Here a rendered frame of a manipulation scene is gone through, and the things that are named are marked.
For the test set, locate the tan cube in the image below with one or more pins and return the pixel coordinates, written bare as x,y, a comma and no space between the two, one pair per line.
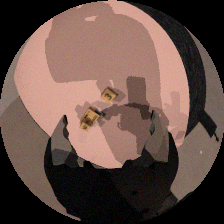
86,124
108,95

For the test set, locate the tan open tray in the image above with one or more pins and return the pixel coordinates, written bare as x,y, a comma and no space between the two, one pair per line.
91,114

